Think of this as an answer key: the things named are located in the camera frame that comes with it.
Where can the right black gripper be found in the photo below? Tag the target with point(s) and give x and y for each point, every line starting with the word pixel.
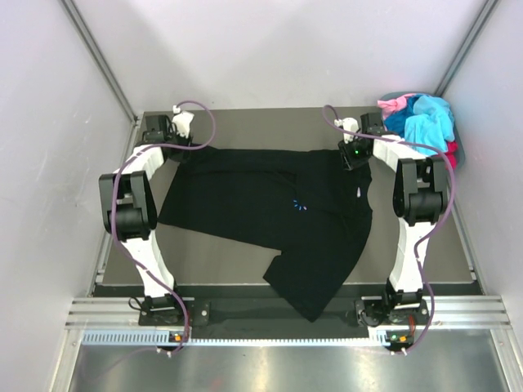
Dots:
pixel 350 162

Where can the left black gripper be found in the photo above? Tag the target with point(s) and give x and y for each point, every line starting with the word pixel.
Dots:
pixel 184 141

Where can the black t shirt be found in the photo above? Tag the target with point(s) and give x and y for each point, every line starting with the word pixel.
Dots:
pixel 302 204

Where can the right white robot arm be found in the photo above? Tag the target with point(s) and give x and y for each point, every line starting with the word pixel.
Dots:
pixel 419 199

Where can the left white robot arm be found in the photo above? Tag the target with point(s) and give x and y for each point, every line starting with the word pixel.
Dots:
pixel 130 215

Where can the dark blue t shirt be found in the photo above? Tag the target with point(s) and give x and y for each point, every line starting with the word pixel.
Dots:
pixel 396 122

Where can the pink t shirt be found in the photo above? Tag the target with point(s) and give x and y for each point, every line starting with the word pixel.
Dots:
pixel 394 105

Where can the light cyan t shirt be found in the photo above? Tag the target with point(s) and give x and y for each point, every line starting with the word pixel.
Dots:
pixel 431 126

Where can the red t shirt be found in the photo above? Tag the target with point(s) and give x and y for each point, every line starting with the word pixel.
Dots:
pixel 450 153

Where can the blue-grey laundry basket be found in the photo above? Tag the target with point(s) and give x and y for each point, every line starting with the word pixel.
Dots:
pixel 460 154

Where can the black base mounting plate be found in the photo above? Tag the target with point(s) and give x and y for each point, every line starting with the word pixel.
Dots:
pixel 278 312

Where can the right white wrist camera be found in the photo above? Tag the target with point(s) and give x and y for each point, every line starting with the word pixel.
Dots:
pixel 349 127

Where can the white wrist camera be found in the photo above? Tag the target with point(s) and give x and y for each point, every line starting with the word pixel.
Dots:
pixel 349 127
pixel 181 121

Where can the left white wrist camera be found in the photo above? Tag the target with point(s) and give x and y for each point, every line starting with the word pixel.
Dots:
pixel 181 121

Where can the left aluminium corner post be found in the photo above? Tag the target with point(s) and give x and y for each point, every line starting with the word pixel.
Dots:
pixel 89 41

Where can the aluminium corner post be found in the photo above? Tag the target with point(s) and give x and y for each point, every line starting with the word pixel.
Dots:
pixel 470 38
pixel 89 41

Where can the right aluminium corner post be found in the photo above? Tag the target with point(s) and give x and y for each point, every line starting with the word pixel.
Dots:
pixel 470 38

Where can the grey slotted cable duct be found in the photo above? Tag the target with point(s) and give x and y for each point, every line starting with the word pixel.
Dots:
pixel 172 339

